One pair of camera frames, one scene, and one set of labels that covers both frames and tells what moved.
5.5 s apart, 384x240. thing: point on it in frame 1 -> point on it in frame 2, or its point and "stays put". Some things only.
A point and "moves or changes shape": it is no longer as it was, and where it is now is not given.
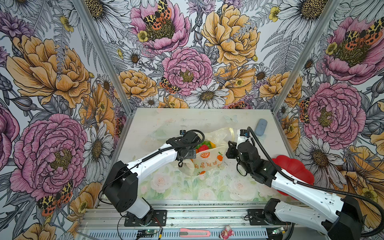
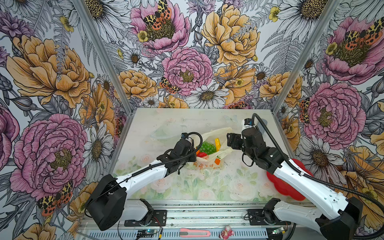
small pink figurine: x=227 y=232 stays put
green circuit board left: x=147 y=231 stays put
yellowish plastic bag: x=208 y=160 moves or changes shape
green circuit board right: x=277 y=231 stays put
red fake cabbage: x=204 y=147 -> x=201 y=154
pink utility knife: x=193 y=233 stays put
